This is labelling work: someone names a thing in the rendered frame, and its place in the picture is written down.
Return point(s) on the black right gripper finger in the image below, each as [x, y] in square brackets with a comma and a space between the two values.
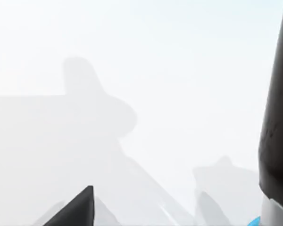
[81, 209]

